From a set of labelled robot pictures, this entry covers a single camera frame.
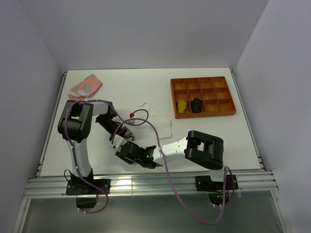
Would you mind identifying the black rolled sock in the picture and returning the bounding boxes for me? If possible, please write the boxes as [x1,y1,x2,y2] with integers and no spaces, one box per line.
[190,98,202,114]

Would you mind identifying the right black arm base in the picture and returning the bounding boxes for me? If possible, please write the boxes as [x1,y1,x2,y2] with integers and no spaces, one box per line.
[195,171,239,207]

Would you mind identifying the white sock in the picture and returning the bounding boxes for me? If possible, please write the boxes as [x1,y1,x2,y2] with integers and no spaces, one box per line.
[136,102,172,140]

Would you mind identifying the orange compartment tray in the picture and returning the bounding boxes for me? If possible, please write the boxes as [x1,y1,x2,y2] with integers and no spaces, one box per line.
[170,76,236,119]

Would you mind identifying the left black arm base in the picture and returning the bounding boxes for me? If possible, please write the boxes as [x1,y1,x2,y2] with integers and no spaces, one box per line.
[64,169,111,211]

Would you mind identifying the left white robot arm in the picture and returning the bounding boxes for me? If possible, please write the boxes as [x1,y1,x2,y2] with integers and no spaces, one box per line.
[57,100,135,194]

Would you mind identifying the pink green patterned socks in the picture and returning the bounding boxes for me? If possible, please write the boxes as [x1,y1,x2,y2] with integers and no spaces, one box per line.
[68,74,103,101]

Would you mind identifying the yellow rolled sock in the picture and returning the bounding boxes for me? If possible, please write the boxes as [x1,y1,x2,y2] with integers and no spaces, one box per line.
[177,100,189,114]

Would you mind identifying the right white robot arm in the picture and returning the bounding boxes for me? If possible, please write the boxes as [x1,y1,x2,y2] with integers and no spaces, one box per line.
[111,131,227,189]

